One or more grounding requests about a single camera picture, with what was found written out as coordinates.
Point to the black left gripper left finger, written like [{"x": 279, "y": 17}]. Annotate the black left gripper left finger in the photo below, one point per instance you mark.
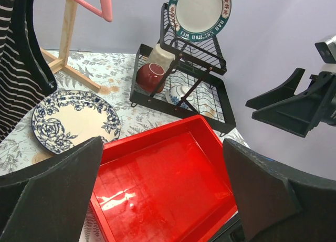
[{"x": 48, "y": 201}]

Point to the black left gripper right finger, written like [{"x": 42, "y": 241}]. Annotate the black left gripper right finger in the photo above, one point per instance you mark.
[{"x": 277, "y": 202}]

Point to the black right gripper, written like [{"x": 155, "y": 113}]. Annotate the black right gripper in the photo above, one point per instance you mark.
[{"x": 297, "y": 113}]

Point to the black white striped tank top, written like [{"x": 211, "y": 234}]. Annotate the black white striped tank top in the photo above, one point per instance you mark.
[{"x": 26, "y": 78}]

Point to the thick pink plastic hanger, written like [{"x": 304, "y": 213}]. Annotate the thick pink plastic hanger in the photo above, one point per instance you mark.
[{"x": 106, "y": 9}]

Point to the blue floral plate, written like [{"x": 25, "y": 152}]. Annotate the blue floral plate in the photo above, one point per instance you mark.
[{"x": 67, "y": 118}]

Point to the red plastic tray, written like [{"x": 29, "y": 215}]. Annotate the red plastic tray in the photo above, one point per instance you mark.
[{"x": 165, "y": 184}]

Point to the blue white small bowl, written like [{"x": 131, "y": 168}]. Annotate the blue white small bowl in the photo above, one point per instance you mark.
[{"x": 175, "y": 94}]

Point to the green rimmed white plate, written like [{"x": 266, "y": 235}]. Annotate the green rimmed white plate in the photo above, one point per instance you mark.
[{"x": 198, "y": 20}]

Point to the wooden clothes rack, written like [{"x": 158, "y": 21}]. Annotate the wooden clothes rack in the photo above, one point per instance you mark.
[{"x": 60, "y": 63}]

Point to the cream ceramic cup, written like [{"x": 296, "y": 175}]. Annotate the cream ceramic cup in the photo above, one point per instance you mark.
[{"x": 161, "y": 57}]

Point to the red bowl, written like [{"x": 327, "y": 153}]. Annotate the red bowl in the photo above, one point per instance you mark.
[{"x": 149, "y": 76}]

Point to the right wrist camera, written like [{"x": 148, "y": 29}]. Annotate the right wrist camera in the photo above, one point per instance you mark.
[{"x": 326, "y": 49}]

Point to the black wire dish rack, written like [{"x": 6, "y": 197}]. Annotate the black wire dish rack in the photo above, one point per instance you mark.
[{"x": 198, "y": 65}]

